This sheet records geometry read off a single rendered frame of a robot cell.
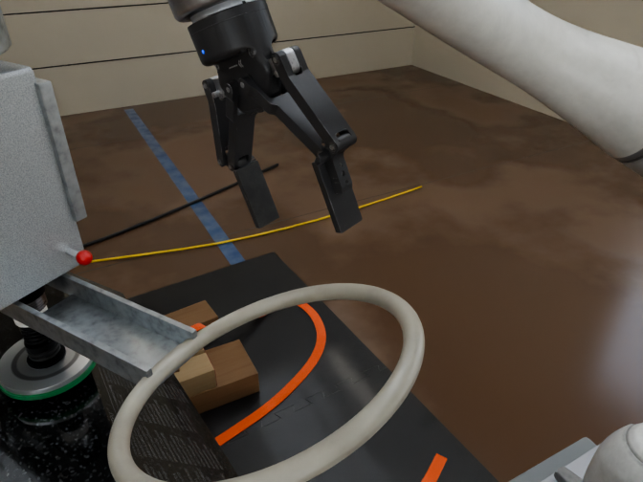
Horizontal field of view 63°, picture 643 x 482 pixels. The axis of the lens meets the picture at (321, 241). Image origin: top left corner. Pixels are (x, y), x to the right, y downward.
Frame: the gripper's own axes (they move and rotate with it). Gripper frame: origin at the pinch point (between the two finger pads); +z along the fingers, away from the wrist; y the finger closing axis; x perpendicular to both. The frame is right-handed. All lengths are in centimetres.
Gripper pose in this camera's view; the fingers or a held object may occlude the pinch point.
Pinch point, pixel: (301, 214)
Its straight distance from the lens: 54.5
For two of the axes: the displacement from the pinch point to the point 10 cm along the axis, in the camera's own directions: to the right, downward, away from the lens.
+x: -7.0, 4.6, -5.5
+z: 3.3, 8.9, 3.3
